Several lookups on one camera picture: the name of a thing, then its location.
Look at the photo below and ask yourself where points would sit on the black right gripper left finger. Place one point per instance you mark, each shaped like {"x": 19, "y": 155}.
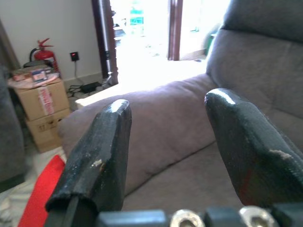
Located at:
{"x": 101, "y": 146}

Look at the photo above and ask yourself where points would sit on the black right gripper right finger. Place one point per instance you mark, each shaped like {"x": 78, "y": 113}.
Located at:
{"x": 255, "y": 151}

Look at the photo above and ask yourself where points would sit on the red pillow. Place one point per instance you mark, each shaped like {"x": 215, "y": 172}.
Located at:
{"x": 40, "y": 189}

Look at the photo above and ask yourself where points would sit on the dark grey fabric sofa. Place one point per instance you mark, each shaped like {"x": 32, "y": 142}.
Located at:
{"x": 170, "y": 123}

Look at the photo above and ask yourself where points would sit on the plain cardboard box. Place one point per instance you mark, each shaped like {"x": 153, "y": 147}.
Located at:
{"x": 47, "y": 132}

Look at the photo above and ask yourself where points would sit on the black power adapter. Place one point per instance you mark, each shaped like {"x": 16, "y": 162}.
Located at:
{"x": 90, "y": 87}

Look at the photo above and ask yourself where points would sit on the taped cardboard box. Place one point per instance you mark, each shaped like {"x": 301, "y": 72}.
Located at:
{"x": 30, "y": 101}

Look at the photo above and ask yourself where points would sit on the grey fabric seat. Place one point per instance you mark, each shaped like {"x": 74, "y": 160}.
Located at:
{"x": 10, "y": 130}

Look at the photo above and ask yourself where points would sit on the small blue white box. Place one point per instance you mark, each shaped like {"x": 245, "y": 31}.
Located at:
{"x": 39, "y": 75}

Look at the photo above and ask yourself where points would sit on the pink paper stack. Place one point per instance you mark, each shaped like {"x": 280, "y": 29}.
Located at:
{"x": 19, "y": 81}

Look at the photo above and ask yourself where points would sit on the green bin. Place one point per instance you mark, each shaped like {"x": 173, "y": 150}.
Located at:
{"x": 210, "y": 45}

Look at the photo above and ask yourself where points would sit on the black wall socket red light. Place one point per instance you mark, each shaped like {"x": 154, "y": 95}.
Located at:
{"x": 74, "y": 56}

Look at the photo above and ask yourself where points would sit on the dark wooden door frame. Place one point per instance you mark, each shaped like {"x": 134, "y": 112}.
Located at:
{"x": 106, "y": 35}
{"x": 174, "y": 30}

